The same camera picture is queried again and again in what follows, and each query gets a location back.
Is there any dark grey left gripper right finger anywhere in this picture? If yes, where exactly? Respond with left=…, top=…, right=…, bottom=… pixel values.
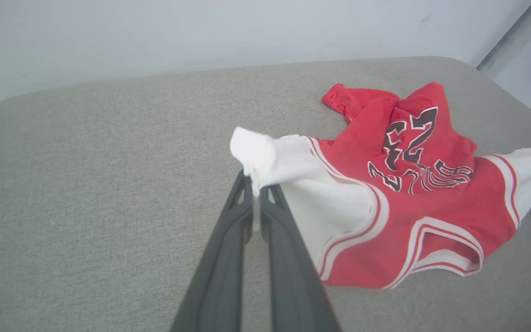
left=260, top=184, right=342, bottom=332

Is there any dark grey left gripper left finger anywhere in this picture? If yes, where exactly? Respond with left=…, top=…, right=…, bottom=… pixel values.
left=170, top=170, right=254, bottom=332

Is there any grey wall corner trim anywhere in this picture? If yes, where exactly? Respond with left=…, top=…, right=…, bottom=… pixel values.
left=476, top=0, right=531, bottom=73

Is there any red and white basketball jersey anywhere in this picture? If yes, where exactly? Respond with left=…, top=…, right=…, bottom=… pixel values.
left=230, top=81, right=531, bottom=290

